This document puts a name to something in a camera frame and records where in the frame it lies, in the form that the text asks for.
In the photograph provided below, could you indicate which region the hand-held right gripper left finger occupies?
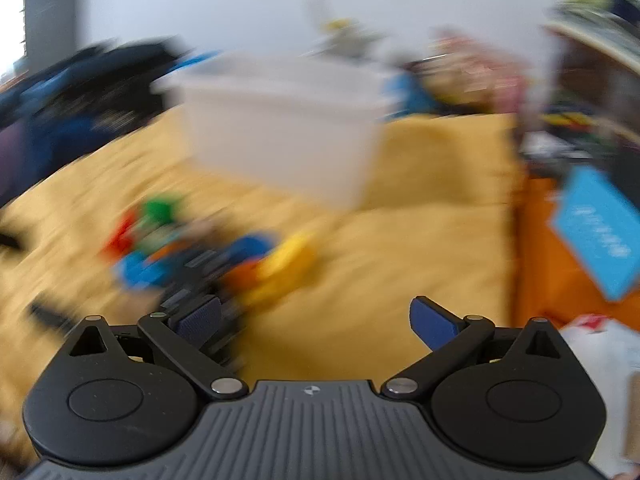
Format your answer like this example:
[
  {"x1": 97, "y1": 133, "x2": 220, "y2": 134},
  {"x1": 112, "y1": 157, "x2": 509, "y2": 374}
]
[{"x1": 67, "y1": 296, "x2": 249, "y2": 402}]

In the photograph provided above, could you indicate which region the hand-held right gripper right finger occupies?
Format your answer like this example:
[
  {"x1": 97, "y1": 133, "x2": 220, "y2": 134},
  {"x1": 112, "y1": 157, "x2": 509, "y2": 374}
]
[{"x1": 381, "y1": 296, "x2": 563, "y2": 401}]

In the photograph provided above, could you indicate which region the orange building block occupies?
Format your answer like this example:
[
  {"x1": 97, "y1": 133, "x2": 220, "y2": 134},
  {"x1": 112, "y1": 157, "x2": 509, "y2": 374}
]
[{"x1": 220, "y1": 265, "x2": 266, "y2": 307}]

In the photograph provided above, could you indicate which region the yellow building block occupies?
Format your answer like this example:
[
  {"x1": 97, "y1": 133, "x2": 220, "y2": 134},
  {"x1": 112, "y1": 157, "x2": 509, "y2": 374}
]
[{"x1": 250, "y1": 232, "x2": 320, "y2": 306}]

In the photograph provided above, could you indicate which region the white plastic storage box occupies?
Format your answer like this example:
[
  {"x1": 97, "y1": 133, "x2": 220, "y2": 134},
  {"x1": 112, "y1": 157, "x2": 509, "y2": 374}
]
[{"x1": 155, "y1": 52, "x2": 401, "y2": 211}]

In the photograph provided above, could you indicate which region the light blue building block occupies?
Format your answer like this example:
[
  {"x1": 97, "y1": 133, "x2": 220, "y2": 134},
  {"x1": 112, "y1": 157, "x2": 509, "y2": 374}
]
[{"x1": 114, "y1": 252, "x2": 176, "y2": 292}]

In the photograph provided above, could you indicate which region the yellow cloth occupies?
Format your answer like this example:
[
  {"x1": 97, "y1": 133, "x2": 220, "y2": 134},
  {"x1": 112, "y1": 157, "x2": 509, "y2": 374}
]
[{"x1": 0, "y1": 110, "x2": 526, "y2": 466}]

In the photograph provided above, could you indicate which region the dark blue building block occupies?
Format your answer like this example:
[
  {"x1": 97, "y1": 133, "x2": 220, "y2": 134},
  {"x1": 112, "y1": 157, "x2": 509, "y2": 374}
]
[{"x1": 225, "y1": 232, "x2": 278, "y2": 268}]

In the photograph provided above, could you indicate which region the red building block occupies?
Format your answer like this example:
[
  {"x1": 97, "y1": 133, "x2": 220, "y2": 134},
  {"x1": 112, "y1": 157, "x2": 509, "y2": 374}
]
[{"x1": 100, "y1": 210, "x2": 140, "y2": 267}]

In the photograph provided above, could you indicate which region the green building block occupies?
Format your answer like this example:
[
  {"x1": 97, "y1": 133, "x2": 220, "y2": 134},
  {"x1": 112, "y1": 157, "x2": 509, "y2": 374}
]
[{"x1": 137, "y1": 196, "x2": 187, "y2": 235}]

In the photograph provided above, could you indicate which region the orange box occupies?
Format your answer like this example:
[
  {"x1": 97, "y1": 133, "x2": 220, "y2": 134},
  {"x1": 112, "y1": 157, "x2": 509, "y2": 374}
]
[{"x1": 515, "y1": 175, "x2": 621, "y2": 331}]

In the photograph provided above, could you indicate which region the small dark object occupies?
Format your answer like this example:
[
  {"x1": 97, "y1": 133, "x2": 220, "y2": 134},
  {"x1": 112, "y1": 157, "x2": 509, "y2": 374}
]
[{"x1": 29, "y1": 302, "x2": 85, "y2": 335}]

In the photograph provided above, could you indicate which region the white plastic bag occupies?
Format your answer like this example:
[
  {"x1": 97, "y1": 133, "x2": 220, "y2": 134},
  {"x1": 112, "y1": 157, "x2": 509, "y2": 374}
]
[{"x1": 557, "y1": 312, "x2": 640, "y2": 478}]

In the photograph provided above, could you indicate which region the blue card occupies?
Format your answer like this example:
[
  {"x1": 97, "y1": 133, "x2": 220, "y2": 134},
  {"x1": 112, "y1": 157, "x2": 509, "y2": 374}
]
[{"x1": 547, "y1": 165, "x2": 640, "y2": 303}]

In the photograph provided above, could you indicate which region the pink patterned packet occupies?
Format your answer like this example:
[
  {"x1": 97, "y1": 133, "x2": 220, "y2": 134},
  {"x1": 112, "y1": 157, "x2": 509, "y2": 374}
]
[{"x1": 425, "y1": 27, "x2": 531, "y2": 111}]

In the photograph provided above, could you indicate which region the blue container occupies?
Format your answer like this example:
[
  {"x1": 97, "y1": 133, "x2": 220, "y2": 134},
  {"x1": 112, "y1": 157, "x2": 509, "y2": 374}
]
[{"x1": 172, "y1": 50, "x2": 223, "y2": 73}]

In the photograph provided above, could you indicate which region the pale toy figure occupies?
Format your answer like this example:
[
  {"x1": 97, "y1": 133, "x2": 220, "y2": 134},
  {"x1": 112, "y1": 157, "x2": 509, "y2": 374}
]
[{"x1": 305, "y1": 0, "x2": 386, "y2": 61}]

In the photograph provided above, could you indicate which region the cluttered shelf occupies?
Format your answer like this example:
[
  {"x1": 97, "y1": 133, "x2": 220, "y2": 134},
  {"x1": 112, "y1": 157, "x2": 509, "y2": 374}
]
[{"x1": 520, "y1": 0, "x2": 640, "y2": 176}]

